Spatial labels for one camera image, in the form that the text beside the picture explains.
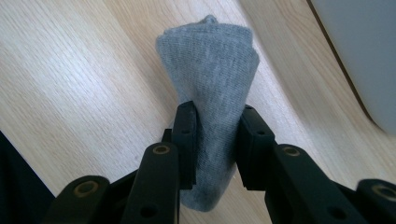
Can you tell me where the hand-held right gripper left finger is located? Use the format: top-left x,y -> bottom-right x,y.
120,100 -> 199,224

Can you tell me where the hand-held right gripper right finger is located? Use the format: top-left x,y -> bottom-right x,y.
235,105 -> 370,224

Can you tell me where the grey sock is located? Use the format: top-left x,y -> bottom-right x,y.
155,14 -> 261,213

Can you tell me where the white compartment storage box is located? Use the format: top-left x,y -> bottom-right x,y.
307,0 -> 396,136

